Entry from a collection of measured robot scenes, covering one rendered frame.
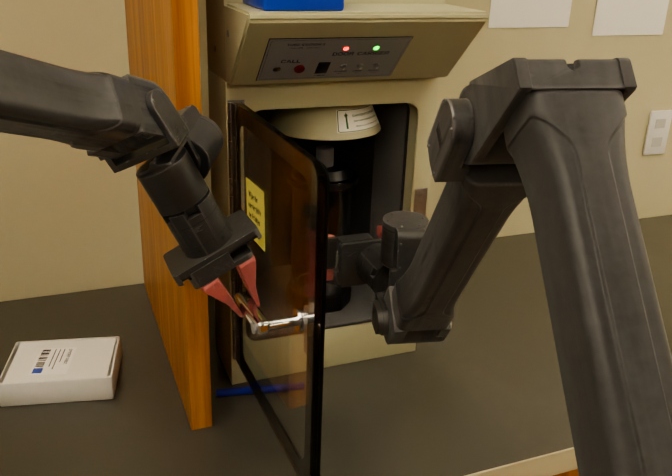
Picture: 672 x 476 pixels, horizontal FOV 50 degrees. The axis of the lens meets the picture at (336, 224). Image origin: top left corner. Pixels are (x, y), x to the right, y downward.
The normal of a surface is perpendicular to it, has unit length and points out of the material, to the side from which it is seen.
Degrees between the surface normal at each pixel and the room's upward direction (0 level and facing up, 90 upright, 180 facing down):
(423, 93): 90
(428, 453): 0
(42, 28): 90
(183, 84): 90
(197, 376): 90
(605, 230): 47
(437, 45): 135
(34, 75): 61
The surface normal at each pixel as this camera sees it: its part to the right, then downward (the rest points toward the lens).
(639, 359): 0.11, -0.36
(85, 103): 0.87, -0.26
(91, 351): 0.04, -0.93
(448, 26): 0.23, 0.91
